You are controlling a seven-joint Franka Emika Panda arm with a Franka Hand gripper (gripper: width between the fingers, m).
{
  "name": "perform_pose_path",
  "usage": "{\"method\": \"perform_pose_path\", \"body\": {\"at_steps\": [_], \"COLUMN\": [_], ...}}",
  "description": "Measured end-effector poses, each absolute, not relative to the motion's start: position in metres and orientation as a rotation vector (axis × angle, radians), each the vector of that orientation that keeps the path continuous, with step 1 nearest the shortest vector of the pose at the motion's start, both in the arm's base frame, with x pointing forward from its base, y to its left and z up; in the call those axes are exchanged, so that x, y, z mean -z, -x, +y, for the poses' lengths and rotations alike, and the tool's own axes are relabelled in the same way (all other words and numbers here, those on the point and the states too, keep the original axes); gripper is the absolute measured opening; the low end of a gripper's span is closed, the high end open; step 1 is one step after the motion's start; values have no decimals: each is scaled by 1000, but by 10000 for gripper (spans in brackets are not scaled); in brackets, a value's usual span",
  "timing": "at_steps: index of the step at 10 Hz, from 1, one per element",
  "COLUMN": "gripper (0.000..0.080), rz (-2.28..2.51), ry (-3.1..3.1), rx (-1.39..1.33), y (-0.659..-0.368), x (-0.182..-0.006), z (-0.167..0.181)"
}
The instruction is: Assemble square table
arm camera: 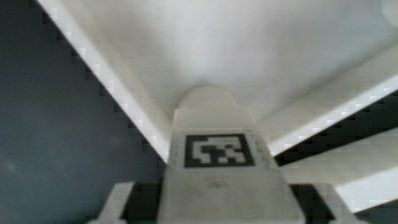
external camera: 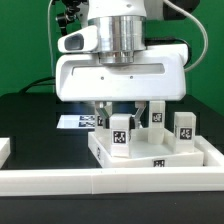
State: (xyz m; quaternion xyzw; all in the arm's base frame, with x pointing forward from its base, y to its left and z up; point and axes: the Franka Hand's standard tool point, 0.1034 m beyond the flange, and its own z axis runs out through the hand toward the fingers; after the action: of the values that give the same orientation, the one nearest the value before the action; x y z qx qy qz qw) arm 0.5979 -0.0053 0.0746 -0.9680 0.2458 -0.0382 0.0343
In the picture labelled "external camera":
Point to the white square tabletop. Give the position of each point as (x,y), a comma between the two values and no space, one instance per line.
(141,152)

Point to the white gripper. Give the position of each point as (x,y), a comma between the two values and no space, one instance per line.
(157,73)

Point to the white marker tag sheet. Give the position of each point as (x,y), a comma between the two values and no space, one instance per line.
(76,122)

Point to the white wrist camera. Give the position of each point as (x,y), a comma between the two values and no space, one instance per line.
(83,40)

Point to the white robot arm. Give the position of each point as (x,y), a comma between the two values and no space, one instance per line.
(109,58)

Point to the white U-shaped obstacle fence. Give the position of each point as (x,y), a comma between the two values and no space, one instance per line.
(210,177)

